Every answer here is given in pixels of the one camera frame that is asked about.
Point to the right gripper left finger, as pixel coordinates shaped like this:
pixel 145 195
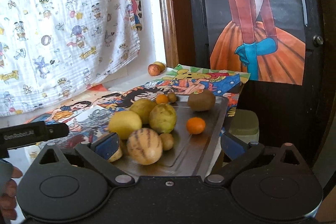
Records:
pixel 96 157

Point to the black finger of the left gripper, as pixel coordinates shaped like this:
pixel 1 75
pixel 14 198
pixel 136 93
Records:
pixel 55 131

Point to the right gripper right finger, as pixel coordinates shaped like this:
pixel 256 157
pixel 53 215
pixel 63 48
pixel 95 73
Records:
pixel 242 155

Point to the yellow lemon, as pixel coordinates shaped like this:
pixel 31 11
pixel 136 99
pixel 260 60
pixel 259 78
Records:
pixel 123 123

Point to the grey metal tray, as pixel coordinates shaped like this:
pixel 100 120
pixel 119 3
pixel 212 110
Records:
pixel 191 154

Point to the small orange kumquat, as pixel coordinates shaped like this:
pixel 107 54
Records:
pixel 195 125

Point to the brown kiwi without sticker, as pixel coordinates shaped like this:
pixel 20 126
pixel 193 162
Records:
pixel 143 107

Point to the kiwi with sticker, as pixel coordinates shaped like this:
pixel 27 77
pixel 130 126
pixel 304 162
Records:
pixel 201 100

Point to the small brown longan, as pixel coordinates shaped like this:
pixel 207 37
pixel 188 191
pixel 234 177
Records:
pixel 167 141

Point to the green yellow mango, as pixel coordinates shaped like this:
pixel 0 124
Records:
pixel 163 118

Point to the small orange mandarin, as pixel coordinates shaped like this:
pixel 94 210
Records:
pixel 162 98

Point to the small tan potato fruit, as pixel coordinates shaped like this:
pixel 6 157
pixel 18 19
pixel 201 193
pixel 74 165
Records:
pixel 172 97

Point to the person left hand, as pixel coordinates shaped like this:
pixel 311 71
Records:
pixel 8 198

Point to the green plastic stool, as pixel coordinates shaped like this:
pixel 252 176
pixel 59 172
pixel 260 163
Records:
pixel 245 126

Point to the colourful cartoon table mat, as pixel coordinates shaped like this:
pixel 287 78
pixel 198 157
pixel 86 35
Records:
pixel 88 116

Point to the black cabinet door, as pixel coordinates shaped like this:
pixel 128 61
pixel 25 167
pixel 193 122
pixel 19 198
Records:
pixel 287 112

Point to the red yellow apple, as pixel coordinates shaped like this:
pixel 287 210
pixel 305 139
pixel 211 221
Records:
pixel 156 68

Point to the cartoon print white cloth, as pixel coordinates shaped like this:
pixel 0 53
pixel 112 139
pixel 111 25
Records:
pixel 52 50

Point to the girl in orange dress poster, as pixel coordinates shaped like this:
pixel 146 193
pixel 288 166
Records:
pixel 265 38

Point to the brown wooden door frame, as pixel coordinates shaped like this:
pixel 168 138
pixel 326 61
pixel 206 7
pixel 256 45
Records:
pixel 169 32

